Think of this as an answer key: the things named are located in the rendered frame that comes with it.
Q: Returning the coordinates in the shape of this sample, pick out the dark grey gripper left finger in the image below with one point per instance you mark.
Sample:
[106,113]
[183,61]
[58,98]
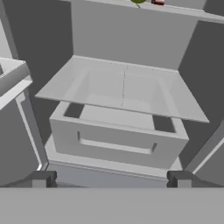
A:
[43,178]

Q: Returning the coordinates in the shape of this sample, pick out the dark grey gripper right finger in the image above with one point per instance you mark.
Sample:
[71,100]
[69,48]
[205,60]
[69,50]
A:
[180,178]

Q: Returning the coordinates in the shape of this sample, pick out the grey fridge door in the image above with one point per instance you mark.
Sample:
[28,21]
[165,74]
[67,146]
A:
[17,137]
[208,157]

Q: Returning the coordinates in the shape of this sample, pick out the white fridge drawer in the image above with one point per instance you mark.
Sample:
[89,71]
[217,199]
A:
[116,137]

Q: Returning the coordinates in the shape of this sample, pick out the glass fridge shelf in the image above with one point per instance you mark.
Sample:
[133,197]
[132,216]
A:
[163,8]
[122,87]

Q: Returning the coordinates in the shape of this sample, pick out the white door bin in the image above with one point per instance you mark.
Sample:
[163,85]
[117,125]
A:
[11,78]

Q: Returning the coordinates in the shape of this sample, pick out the red and white can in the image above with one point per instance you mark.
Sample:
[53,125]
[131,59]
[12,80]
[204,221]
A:
[157,1]

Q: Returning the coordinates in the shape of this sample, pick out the green lime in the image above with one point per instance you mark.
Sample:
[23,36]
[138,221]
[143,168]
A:
[138,1]

